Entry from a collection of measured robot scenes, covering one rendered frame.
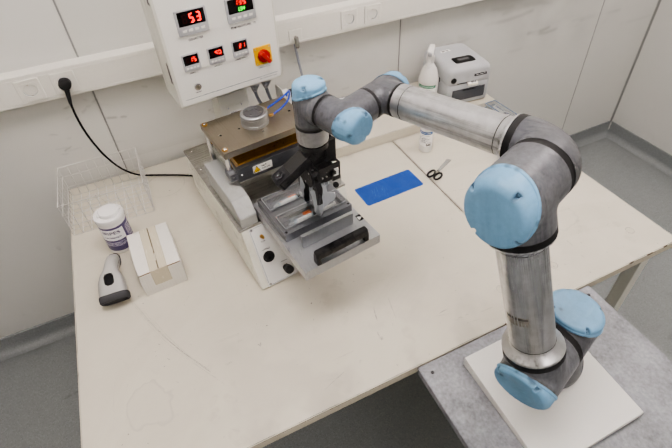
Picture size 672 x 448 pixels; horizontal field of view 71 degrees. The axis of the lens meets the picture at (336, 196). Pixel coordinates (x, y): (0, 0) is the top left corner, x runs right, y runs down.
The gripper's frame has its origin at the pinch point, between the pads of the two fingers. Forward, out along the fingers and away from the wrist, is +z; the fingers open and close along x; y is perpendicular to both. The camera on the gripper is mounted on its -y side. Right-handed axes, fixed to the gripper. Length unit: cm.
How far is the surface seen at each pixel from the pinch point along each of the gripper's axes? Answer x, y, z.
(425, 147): 26, 64, 23
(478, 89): 37, 101, 15
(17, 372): 81, -107, 102
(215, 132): 32.4, -11.5, -9.9
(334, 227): -8.2, 1.8, 1.9
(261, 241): 8.3, -12.4, 13.0
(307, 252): -9.9, -7.2, 4.0
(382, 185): 20, 39, 26
